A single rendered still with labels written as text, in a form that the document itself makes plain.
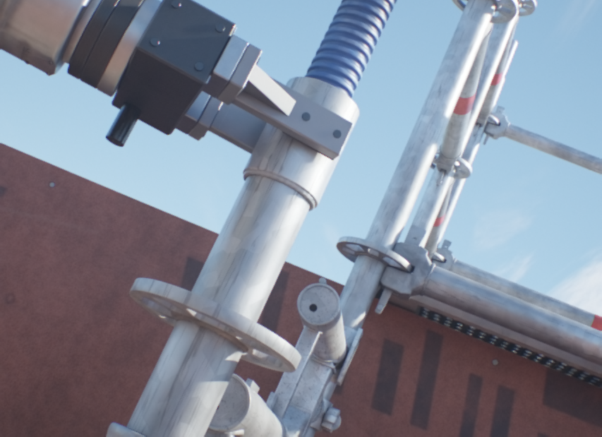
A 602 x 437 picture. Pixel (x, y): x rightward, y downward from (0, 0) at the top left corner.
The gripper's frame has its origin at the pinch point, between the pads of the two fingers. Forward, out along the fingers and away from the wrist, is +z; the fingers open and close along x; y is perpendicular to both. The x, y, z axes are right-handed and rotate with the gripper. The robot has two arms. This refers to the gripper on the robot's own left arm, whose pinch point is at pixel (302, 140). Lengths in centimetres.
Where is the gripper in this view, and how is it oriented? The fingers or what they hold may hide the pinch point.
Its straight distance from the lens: 69.6
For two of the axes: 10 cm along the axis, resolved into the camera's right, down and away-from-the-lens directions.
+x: 3.0, -1.9, -9.3
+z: 8.6, 4.7, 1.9
